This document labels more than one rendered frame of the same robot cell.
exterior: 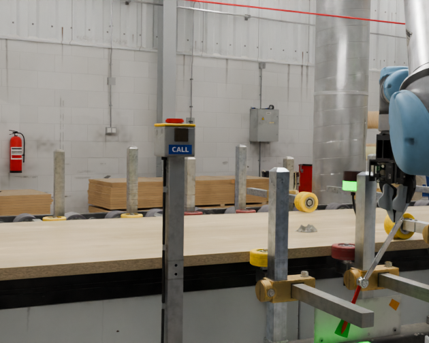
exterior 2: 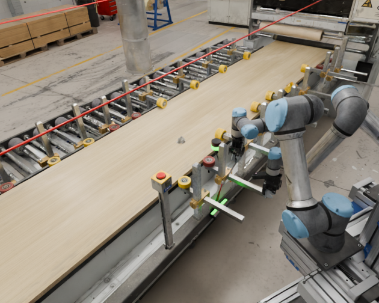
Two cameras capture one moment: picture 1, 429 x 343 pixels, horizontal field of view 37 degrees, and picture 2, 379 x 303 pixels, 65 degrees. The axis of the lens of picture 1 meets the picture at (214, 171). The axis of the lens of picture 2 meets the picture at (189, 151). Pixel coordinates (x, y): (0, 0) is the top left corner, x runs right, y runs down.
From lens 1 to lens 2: 1.09 m
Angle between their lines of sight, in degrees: 41
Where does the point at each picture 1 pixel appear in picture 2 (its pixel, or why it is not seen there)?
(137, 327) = (142, 227)
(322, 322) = not seen: hidden behind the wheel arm
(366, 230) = (223, 164)
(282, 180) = (198, 169)
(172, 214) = (165, 207)
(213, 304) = not seen: hidden behind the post
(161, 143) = (159, 188)
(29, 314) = (105, 250)
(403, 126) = (298, 233)
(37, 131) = not seen: outside the picture
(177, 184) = (166, 198)
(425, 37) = (299, 188)
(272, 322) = (197, 212)
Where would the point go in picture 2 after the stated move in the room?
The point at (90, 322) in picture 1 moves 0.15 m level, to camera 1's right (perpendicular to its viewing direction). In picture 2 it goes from (126, 237) to (151, 227)
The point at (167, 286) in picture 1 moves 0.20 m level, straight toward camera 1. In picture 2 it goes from (166, 229) to (186, 258)
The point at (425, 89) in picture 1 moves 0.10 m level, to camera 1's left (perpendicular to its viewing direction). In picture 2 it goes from (303, 216) to (282, 226)
